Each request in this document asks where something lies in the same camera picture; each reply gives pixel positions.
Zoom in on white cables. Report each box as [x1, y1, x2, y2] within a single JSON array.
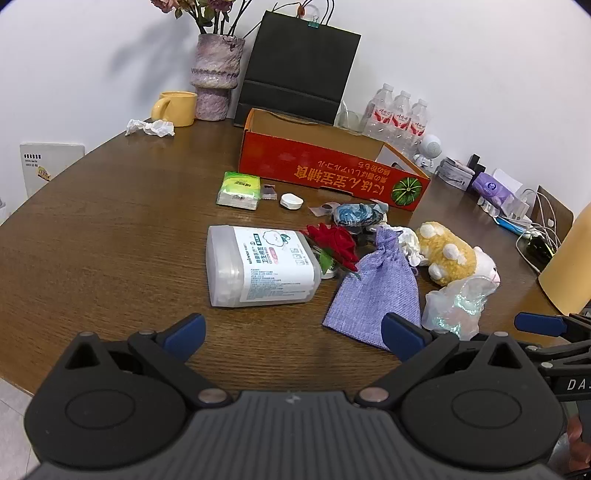
[[515, 189, 563, 274]]

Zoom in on teal item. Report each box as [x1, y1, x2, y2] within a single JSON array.
[[333, 202, 389, 229]]

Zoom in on white paper box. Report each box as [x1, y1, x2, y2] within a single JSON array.
[[492, 168, 525, 195]]

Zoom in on person's right hand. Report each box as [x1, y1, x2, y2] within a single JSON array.
[[567, 415, 587, 462]]

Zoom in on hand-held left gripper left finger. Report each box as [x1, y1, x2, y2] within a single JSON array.
[[65, 313, 232, 409]]

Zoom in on brown board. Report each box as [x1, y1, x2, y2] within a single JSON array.
[[531, 186, 574, 241]]

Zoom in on white cloth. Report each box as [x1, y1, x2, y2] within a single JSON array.
[[385, 224, 428, 267]]

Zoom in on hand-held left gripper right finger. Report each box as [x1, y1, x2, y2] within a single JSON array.
[[358, 313, 523, 409]]

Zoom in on dried pink flowers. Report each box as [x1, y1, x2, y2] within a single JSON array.
[[150, 0, 278, 38]]

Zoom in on white booklet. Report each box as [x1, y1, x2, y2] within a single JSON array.
[[19, 142, 86, 197]]

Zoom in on white charger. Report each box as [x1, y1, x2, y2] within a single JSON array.
[[507, 196, 533, 223]]

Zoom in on purple mottled vase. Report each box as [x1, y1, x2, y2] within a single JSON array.
[[191, 33, 246, 121]]

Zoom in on clear water bottle red label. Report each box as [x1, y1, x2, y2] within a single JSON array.
[[361, 83, 395, 139], [390, 90, 413, 149], [407, 98, 430, 157]]

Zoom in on red cardboard box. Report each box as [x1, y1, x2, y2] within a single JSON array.
[[238, 108, 431, 213]]

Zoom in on black paper bag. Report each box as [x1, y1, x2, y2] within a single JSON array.
[[234, 0, 362, 129]]

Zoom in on yellow plush toy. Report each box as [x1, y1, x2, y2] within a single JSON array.
[[414, 222, 501, 287]]

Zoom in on yellow mug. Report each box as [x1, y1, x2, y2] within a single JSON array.
[[151, 91, 198, 127]]

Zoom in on purple tissue pack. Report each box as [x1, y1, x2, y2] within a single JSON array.
[[472, 172, 515, 208]]

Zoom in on white robot figure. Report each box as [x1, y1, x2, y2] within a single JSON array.
[[414, 134, 444, 172]]

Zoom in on crumpled white tissue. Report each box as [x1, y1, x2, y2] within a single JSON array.
[[125, 119, 176, 138]]

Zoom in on clear plastic bag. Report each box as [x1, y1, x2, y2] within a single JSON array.
[[422, 275, 495, 341]]

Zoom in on green tissue pack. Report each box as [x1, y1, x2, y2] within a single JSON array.
[[216, 172, 262, 212]]

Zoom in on clear glass cup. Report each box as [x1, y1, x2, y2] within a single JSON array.
[[336, 100, 365, 134]]

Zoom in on red artificial rose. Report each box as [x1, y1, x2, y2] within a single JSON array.
[[305, 223, 361, 280]]

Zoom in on purple fabric pouch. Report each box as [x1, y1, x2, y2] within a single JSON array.
[[322, 226, 422, 352]]

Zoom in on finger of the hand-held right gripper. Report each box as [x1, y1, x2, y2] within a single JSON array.
[[519, 342, 591, 372], [514, 311, 591, 344]]

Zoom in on white and pink box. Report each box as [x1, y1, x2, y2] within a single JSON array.
[[436, 157, 476, 191]]

